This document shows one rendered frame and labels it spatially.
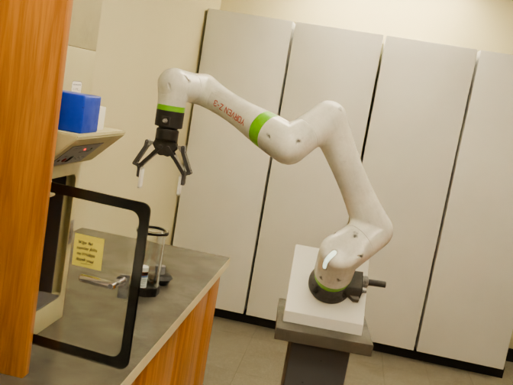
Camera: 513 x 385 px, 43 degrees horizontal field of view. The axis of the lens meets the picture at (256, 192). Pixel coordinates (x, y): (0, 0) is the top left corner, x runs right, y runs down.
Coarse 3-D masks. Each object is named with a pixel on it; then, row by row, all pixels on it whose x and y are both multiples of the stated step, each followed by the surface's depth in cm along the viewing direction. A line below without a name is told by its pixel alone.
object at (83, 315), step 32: (64, 192) 150; (96, 192) 148; (64, 224) 151; (96, 224) 149; (128, 224) 147; (64, 256) 152; (128, 256) 148; (64, 288) 153; (96, 288) 151; (128, 288) 148; (64, 320) 154; (96, 320) 152; (128, 320) 149; (64, 352) 155; (96, 352) 152; (128, 352) 150
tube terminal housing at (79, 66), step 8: (72, 48) 164; (80, 48) 169; (72, 56) 164; (80, 56) 169; (88, 56) 174; (72, 64) 165; (80, 64) 170; (88, 64) 175; (72, 72) 166; (80, 72) 171; (88, 72) 176; (64, 80) 163; (72, 80) 167; (80, 80) 172; (88, 80) 177; (64, 88) 164; (88, 88) 178; (56, 168) 168; (64, 168) 172; (72, 168) 177; (80, 168) 183; (56, 176) 169; (72, 176) 184; (72, 184) 184
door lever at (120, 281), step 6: (84, 276) 146; (90, 276) 146; (120, 276) 148; (84, 282) 146; (90, 282) 145; (96, 282) 145; (102, 282) 144; (108, 282) 144; (114, 282) 145; (120, 282) 147; (108, 288) 144; (114, 288) 144
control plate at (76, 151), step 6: (90, 144) 163; (96, 144) 168; (72, 150) 156; (78, 150) 160; (84, 150) 165; (90, 150) 170; (60, 156) 154; (66, 156) 158; (72, 156) 161; (78, 156) 166; (84, 156) 171; (54, 162) 155; (60, 162) 159; (66, 162) 164; (72, 162) 168
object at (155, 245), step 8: (152, 232) 214; (160, 232) 216; (168, 232) 219; (152, 240) 215; (160, 240) 217; (152, 248) 216; (160, 248) 218; (144, 256) 216; (152, 256) 216; (160, 256) 219; (144, 264) 217; (152, 264) 217; (160, 264) 220; (144, 272) 217; (152, 272) 218; (160, 272) 222; (144, 280) 217; (152, 280) 218; (144, 288) 218; (152, 288) 219
